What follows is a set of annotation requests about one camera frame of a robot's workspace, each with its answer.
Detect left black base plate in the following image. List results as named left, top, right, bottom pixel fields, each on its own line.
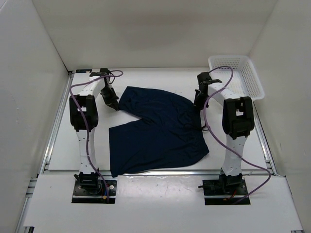
left=71, top=180, right=117, bottom=204

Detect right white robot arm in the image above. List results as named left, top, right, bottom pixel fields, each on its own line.
left=194, top=72, right=255, bottom=194

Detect aluminium right side rail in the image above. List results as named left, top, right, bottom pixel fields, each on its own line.
left=253, top=103, right=278, bottom=176

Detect navy blue shorts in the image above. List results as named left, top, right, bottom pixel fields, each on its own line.
left=109, top=86, right=209, bottom=177

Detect aluminium front rail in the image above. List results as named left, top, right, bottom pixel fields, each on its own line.
left=97, top=169, right=226, bottom=178

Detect aluminium left side rail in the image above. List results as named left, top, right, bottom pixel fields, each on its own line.
left=36, top=71, right=74, bottom=178

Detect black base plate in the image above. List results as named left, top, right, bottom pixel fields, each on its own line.
left=198, top=179, right=250, bottom=206
left=71, top=180, right=117, bottom=204

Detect white plastic basket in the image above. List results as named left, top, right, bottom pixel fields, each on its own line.
left=208, top=55, right=265, bottom=101

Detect aluminium rail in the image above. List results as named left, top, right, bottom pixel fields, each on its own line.
left=97, top=169, right=226, bottom=178
left=36, top=71, right=74, bottom=178
left=253, top=103, right=278, bottom=176

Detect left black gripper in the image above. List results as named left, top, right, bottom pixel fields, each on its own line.
left=100, top=86, right=118, bottom=110

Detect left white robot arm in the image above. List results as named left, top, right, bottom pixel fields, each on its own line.
left=69, top=68, right=119, bottom=195

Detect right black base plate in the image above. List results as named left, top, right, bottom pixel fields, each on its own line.
left=198, top=179, right=250, bottom=206

